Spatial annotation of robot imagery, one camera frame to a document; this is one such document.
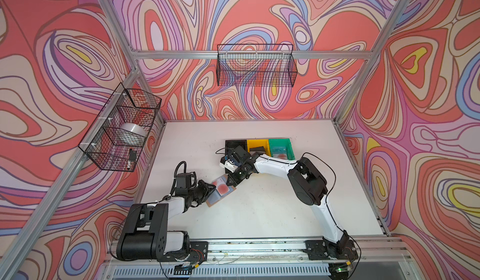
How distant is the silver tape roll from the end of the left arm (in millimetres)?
296

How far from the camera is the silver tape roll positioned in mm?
703

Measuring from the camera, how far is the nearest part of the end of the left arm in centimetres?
78
